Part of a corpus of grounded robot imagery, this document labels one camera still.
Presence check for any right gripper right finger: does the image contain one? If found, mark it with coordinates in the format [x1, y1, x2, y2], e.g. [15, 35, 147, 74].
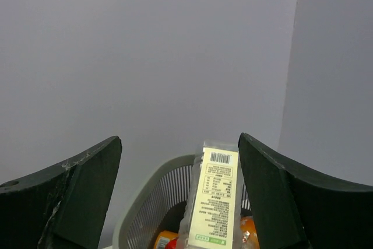
[238, 133, 372, 248]

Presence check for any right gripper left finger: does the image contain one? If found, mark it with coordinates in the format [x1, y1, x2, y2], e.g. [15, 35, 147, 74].
[1, 136, 122, 248]

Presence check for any grey mesh waste bin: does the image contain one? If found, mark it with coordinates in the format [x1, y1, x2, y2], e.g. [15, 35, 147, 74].
[113, 155, 251, 248]

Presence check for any orange juice bottle white cap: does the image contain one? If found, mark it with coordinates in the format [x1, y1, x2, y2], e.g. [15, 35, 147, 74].
[240, 216, 260, 249]

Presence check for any large clear beige-label bottle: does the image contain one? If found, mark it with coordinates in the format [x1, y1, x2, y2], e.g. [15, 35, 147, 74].
[176, 141, 243, 248]

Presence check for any small red-label cola bottle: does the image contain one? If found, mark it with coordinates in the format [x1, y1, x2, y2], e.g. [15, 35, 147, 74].
[165, 238, 178, 249]

